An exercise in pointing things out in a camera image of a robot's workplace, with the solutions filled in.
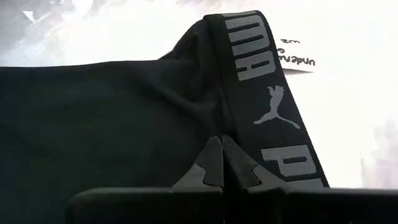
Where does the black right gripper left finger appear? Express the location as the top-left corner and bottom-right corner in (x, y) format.
(65, 136), (224, 224)

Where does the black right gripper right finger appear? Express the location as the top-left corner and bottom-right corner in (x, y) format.
(222, 135), (398, 224)

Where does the black garment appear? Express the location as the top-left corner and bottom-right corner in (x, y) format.
(0, 10), (330, 224)

